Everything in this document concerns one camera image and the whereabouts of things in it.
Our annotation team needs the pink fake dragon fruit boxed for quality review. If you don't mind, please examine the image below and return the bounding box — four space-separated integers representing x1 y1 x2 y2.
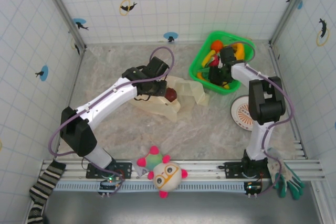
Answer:
203 55 223 72

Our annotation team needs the maroon fake passion fruit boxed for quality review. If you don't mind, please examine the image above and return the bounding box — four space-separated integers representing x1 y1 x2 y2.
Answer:
164 87 178 103

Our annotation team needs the cream plastic bag orange print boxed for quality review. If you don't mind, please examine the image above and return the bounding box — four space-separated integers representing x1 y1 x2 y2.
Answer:
131 75 211 122

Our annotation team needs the single yellow fake banana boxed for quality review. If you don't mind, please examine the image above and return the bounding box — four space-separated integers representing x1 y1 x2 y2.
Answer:
201 50 215 67

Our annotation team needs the green plastic basket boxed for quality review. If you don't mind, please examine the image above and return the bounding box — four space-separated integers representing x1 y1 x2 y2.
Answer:
188 30 257 96

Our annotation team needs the white plate orange sunburst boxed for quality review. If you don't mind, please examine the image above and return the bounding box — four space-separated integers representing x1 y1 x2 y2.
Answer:
230 95 257 132

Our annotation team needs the white green pink plush toy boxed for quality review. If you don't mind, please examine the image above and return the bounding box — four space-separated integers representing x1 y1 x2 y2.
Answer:
136 145 188 199

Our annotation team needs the right controller board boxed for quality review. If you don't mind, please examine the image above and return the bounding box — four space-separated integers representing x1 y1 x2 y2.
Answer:
244 180 263 198

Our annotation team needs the controller board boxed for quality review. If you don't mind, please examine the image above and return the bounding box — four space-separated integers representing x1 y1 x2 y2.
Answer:
244 180 263 198
99 178 124 198

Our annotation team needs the white green work glove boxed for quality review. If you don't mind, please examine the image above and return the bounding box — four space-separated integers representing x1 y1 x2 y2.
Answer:
267 147 306 200

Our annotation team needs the left controller board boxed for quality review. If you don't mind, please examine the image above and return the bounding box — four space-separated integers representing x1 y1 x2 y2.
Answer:
99 178 124 198

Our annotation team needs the black white striped sock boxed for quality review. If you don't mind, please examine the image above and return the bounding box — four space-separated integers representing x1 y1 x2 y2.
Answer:
27 159 67 224

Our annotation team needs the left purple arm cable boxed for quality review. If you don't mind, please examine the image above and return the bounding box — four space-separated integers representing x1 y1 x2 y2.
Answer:
49 46 176 156

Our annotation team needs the aluminium side rail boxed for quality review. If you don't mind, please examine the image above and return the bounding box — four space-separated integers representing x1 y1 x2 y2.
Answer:
268 40 308 159

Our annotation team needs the grey wall base strip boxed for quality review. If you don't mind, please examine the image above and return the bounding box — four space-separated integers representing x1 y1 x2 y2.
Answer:
62 48 87 112

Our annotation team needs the aluminium mounting rail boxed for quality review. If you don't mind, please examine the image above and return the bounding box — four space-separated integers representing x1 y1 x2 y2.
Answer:
41 158 326 192

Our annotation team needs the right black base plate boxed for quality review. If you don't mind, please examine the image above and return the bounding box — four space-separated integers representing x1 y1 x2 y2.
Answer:
224 161 271 179

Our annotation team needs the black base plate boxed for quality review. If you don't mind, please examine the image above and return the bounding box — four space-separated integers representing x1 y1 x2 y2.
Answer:
86 162 133 180
224 161 271 179

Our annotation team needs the right aluminium frame post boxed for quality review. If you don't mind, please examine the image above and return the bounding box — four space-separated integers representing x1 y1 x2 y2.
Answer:
269 0 314 46

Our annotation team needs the aluminium frame post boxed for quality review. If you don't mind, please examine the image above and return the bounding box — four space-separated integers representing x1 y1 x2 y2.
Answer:
269 0 314 46
39 0 87 51

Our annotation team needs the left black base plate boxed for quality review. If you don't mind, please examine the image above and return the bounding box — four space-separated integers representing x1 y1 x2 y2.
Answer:
86 162 133 180

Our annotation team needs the left aluminium frame post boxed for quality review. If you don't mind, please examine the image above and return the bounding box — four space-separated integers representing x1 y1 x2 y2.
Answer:
39 0 87 51

